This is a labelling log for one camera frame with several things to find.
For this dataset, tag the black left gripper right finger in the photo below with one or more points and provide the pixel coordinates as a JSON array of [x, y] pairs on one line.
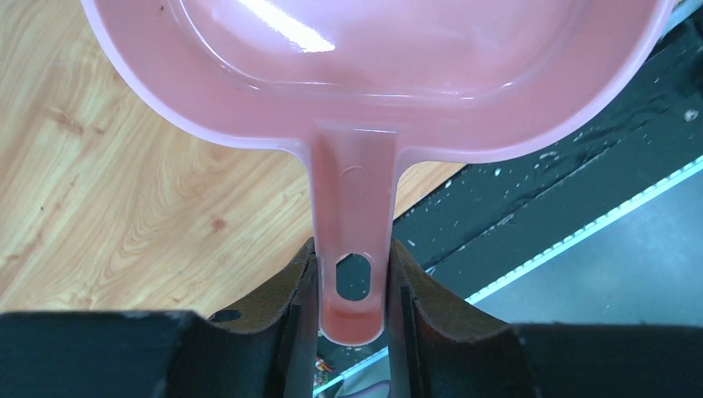
[[441, 346]]

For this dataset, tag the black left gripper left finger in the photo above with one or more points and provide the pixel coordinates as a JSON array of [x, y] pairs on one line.
[[262, 345]]

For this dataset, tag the pink plastic dustpan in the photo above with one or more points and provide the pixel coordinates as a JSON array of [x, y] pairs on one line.
[[359, 91]]

